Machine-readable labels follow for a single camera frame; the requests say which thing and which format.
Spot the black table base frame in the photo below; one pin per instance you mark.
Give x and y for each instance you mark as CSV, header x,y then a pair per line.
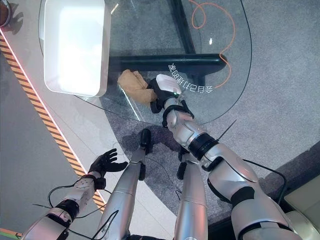
x,y
180,55

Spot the white rectangular basket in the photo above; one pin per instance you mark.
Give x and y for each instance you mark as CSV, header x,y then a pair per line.
x,y
75,46

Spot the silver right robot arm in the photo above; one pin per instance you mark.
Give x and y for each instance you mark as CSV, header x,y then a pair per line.
x,y
220,175

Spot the round glass table top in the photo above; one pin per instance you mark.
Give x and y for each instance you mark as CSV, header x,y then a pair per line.
x,y
175,62

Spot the tan cloth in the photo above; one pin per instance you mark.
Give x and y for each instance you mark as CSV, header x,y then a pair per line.
x,y
136,86

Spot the silver right robot leg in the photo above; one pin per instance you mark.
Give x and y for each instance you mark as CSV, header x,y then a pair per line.
x,y
191,197

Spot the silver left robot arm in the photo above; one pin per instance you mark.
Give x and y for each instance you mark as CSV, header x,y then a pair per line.
x,y
62,210

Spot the yellow black hazard tape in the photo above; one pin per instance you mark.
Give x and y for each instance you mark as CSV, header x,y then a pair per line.
x,y
42,110

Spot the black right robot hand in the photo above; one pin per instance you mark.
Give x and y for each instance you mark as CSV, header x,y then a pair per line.
x,y
162,91

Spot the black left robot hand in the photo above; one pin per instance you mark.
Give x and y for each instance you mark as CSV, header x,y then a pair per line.
x,y
106,161

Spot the dark red round object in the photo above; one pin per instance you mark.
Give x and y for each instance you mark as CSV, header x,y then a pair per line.
x,y
3,12

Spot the cream cushioned seat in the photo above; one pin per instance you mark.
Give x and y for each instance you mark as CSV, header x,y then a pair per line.
x,y
303,207

